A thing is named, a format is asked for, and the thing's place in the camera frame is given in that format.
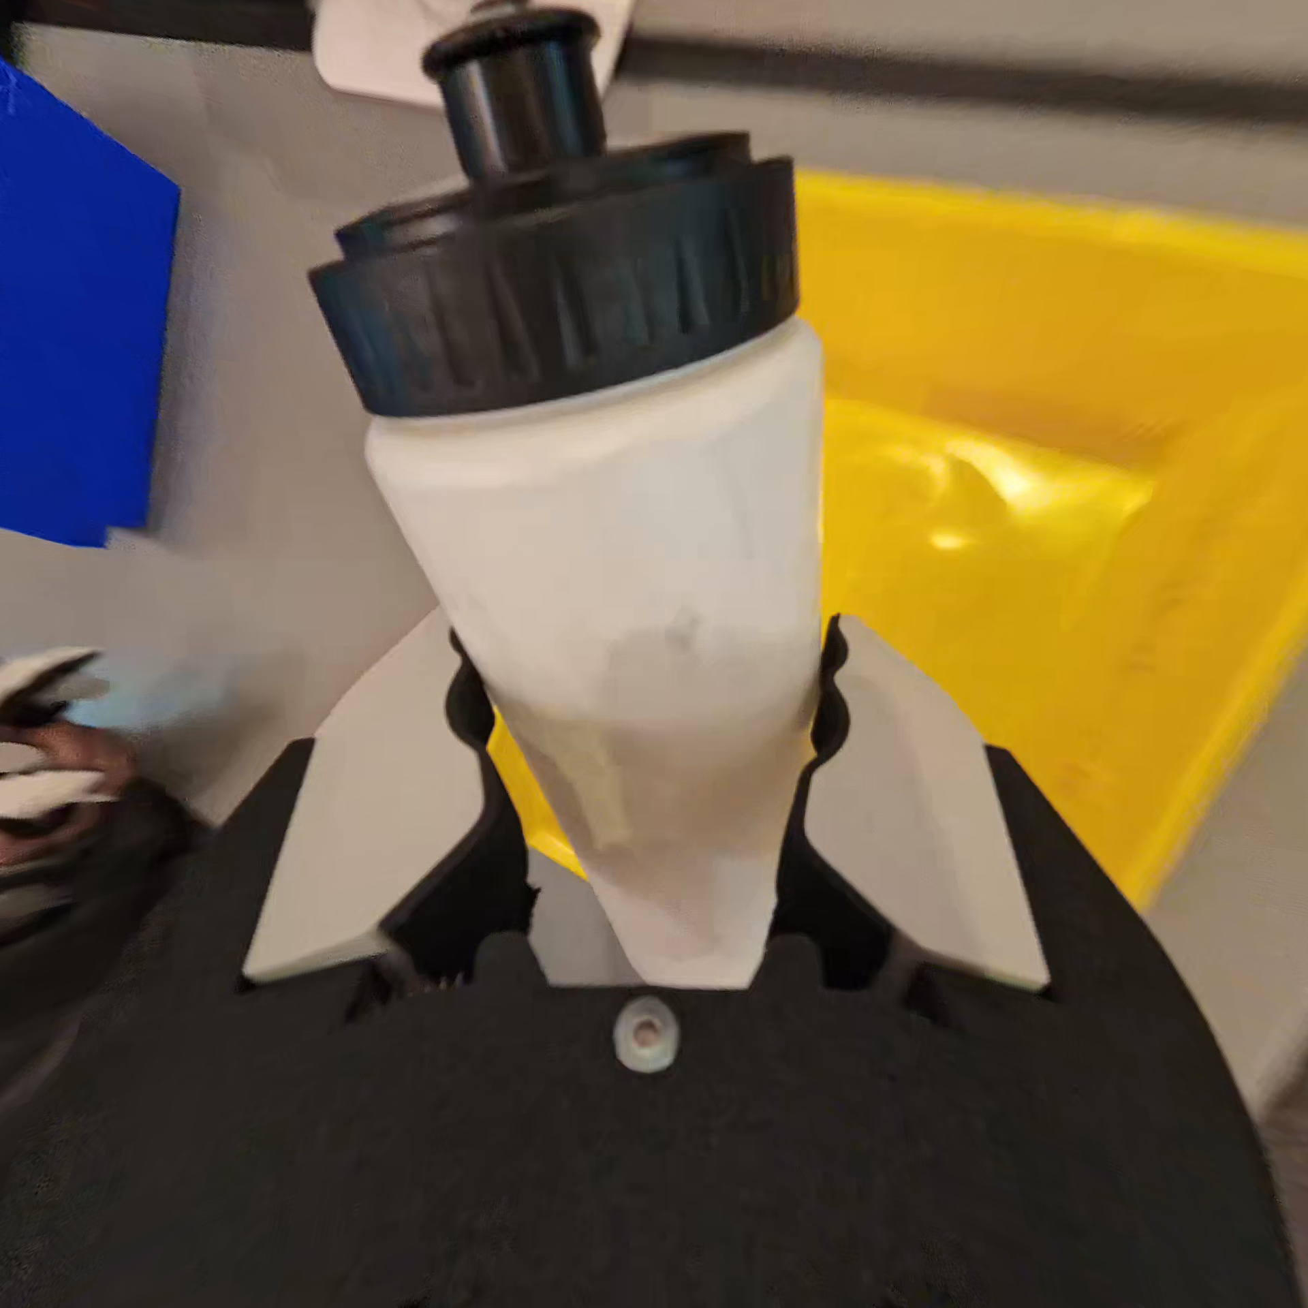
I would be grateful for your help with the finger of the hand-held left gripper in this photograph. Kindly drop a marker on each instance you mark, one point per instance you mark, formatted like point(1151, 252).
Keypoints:
point(41, 795)
point(52, 677)

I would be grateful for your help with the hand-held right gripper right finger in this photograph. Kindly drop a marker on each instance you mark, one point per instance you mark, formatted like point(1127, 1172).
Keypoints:
point(919, 819)

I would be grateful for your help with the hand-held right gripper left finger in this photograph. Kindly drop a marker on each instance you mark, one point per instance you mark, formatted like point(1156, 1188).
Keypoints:
point(357, 819)

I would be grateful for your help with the blue plastic bin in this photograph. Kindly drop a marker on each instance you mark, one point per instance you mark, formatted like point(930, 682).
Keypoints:
point(72, 358)

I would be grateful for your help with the yellow plastic bin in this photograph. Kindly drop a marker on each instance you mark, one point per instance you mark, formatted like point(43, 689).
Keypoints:
point(1022, 512)

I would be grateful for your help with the white plastic bottle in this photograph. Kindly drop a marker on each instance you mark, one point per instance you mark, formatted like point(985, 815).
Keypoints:
point(614, 563)

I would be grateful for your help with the instruction sheet on stand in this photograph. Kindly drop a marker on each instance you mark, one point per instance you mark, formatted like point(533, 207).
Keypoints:
point(368, 52)

